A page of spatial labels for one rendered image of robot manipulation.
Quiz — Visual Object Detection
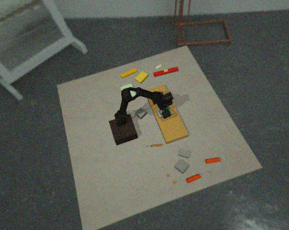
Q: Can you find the pale green rectangular tray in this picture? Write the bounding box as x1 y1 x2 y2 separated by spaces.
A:
119 82 136 97

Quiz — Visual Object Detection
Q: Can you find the red long bar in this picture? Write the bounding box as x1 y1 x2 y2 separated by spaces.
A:
153 67 178 77

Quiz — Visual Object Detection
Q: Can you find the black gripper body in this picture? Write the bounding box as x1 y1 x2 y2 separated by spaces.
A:
158 102 171 119

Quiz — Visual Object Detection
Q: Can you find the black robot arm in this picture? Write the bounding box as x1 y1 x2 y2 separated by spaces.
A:
114 87 173 127

